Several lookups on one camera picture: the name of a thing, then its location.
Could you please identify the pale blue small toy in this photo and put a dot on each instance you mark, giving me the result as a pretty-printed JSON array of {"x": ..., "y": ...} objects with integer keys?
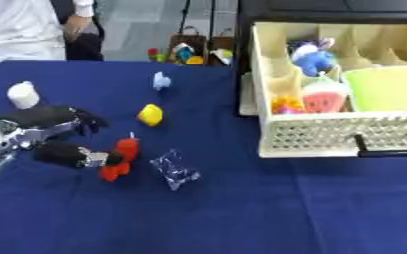
[{"x": 161, "y": 81}]

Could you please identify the clear crinkled plastic wrapper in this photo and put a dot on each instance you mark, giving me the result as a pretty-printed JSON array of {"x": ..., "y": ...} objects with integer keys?
[{"x": 175, "y": 169}]

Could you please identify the white cylinder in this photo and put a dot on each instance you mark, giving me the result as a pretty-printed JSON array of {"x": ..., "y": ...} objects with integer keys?
[{"x": 23, "y": 95}]

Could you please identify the person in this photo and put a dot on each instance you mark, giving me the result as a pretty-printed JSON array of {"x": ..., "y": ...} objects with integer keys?
[{"x": 24, "y": 28}]

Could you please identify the light green box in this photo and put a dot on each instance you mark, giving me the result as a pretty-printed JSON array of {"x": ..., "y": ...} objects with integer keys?
[{"x": 386, "y": 89}]

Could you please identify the red soft toy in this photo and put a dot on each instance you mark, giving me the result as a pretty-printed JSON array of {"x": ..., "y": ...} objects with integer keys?
[{"x": 122, "y": 155}]

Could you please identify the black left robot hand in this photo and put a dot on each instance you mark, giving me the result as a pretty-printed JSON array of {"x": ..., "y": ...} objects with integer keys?
[{"x": 50, "y": 119}]

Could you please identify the black tripod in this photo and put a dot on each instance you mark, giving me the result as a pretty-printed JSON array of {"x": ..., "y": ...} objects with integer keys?
[{"x": 198, "y": 16}]

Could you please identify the watermelon slice toy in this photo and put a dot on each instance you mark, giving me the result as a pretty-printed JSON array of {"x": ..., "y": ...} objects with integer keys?
[{"x": 324, "y": 96}]

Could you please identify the person's hand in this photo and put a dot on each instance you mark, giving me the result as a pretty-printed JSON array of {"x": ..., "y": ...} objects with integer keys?
[{"x": 74, "y": 27}]

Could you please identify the orange yellow small toy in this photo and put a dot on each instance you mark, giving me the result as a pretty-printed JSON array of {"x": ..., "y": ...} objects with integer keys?
[{"x": 286, "y": 105}]

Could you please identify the pale compartment drawer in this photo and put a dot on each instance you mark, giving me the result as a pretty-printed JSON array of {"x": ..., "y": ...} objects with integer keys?
[{"x": 340, "y": 132}]

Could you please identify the blue soft toy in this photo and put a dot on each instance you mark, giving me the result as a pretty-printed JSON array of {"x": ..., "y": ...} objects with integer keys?
[{"x": 312, "y": 59}]

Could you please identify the brown bag with toys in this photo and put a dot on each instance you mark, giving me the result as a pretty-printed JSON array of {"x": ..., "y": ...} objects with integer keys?
[{"x": 186, "y": 48}]

